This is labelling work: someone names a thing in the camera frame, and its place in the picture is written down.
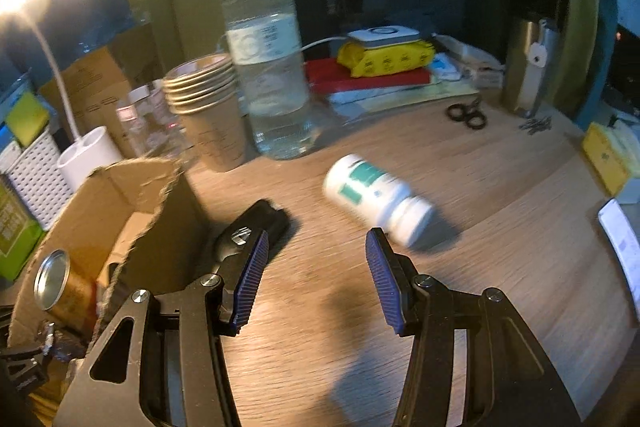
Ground yellow tissue box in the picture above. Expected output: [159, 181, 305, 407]
[582, 120, 639, 204]

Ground red book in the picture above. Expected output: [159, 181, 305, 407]
[304, 56, 433, 96]

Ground black small device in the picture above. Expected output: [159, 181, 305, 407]
[212, 199, 292, 272]

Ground clear glass cup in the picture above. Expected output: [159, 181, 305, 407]
[116, 79, 194, 166]

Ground white wireless charger pad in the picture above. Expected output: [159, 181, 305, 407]
[347, 25, 421, 49]

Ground black scissors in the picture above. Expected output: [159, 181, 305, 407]
[446, 96, 487, 130]

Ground red tin can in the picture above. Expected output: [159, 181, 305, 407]
[34, 249, 96, 338]

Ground green snack bag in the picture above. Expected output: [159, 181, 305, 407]
[0, 178, 43, 282]

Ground steel thermos flask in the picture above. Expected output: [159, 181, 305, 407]
[501, 17, 560, 118]

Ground yellow curtain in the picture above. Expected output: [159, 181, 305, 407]
[547, 0, 599, 118]

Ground brown cardboard box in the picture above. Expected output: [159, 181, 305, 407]
[9, 158, 212, 346]

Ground white plastic basket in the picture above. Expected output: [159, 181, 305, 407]
[4, 127, 73, 231]

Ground brown lamp carton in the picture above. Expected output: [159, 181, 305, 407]
[61, 46, 136, 158]

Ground white pill bottle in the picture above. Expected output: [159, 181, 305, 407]
[322, 154, 434, 247]

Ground brown leather wristwatch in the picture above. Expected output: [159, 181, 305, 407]
[36, 321, 87, 363]

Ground clear plastic water bottle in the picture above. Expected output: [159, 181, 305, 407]
[221, 0, 314, 160]

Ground stack of paper cups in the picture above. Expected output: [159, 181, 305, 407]
[162, 53, 246, 172]

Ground yellow sponge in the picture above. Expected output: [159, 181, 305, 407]
[4, 91, 50, 147]

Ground keys on table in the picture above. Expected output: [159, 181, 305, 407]
[518, 116, 552, 135]

